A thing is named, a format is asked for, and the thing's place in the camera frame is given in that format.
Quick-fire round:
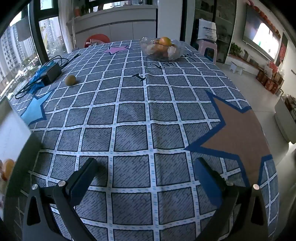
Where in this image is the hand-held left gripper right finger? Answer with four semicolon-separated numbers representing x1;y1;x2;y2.
193;157;271;241

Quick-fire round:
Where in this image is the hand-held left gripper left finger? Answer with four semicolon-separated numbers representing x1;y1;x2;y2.
22;158;99;241

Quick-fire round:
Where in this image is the white shallow box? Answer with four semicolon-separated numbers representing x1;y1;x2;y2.
0;109;47;202

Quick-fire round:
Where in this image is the grey upholstered seat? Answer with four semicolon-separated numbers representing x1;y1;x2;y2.
275;95;296;144

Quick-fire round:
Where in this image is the brown longan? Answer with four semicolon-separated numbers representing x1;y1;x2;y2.
64;75;77;87

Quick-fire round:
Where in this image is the blue plastic bag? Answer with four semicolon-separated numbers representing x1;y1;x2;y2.
30;61;56;88

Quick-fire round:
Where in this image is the stack of red gift boxes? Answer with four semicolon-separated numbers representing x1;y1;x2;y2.
256;70;285;94

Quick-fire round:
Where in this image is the small white step stool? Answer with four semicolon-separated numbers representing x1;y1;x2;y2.
230;61;245;76

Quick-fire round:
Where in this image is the low television cabinet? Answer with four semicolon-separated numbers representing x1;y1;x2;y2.
227;54;266;75

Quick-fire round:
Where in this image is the potted green plant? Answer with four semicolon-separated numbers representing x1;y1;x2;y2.
229;42;243;57

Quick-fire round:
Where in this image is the pink plastic stool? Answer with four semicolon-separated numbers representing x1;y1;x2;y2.
196;39;218;64

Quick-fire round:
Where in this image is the red round stool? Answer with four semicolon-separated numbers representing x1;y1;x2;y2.
84;34;111;48

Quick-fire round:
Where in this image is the white shopping bag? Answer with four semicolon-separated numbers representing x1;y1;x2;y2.
197;19;218;42

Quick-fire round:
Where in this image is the white sideboard cabinet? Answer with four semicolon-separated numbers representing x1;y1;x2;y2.
66;2;159;50

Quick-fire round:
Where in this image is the dark glass display cabinet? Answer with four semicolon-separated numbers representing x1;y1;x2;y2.
190;0;237;64

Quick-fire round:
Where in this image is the black power adapter with cable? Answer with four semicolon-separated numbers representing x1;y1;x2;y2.
15;54;81;99

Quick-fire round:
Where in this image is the red wall hanging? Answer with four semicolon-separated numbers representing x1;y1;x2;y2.
275;32;288;67

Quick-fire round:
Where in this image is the wall television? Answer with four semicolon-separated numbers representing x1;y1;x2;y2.
242;5;281;62

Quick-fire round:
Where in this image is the black window frame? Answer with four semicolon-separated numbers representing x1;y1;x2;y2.
28;0;50;67

